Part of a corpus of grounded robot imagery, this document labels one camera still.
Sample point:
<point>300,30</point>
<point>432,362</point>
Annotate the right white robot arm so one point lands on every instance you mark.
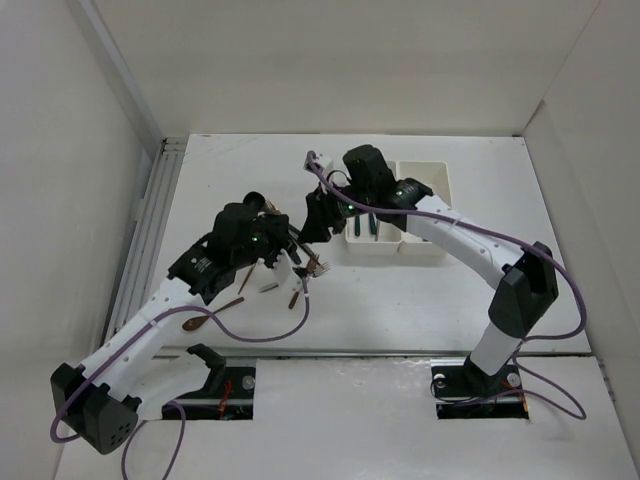
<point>524,282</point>

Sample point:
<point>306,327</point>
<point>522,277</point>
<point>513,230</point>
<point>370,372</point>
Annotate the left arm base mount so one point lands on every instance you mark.
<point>227,393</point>

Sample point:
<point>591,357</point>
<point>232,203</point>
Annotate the silver fork black handle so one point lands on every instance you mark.
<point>294,233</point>

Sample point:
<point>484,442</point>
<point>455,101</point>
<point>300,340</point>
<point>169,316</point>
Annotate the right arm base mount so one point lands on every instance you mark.
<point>464,392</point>

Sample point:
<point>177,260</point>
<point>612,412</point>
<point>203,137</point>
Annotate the copper round spoon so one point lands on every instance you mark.
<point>246,278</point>

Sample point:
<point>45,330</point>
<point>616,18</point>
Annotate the copper fork upper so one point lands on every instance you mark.
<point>270,207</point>

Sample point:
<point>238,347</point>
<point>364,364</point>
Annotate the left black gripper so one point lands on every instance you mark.
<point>276,228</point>

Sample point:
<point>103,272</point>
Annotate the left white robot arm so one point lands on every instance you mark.
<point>105,396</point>

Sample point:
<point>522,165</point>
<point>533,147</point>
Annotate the white left container bin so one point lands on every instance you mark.
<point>366,235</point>

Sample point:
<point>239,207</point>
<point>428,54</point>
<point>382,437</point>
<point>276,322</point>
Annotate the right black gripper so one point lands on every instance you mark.
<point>319,217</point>

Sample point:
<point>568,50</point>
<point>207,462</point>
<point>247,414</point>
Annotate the silver spoon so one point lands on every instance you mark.
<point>268,287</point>

